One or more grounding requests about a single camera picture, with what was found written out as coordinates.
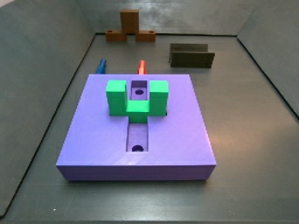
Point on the blue peg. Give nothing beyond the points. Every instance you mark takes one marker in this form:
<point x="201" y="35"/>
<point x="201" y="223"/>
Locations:
<point x="101" y="67"/>

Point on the red peg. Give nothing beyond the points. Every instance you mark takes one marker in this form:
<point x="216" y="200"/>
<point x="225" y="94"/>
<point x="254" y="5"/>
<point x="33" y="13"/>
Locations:
<point x="141" y="67"/>

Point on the brown T-shaped block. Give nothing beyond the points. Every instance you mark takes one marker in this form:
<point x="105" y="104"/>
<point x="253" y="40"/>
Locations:
<point x="129" y="28"/>

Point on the dark grey U-shaped block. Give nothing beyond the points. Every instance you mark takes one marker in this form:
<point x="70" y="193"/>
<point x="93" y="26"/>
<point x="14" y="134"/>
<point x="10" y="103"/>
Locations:
<point x="189" y="55"/>

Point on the green U-shaped block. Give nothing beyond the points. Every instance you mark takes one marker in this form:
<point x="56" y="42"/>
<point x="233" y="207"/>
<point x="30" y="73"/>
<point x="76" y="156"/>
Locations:
<point x="145" y="101"/>

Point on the purple base board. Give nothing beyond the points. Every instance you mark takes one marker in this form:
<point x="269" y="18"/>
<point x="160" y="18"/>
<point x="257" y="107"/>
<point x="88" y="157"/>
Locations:
<point x="169" y="149"/>

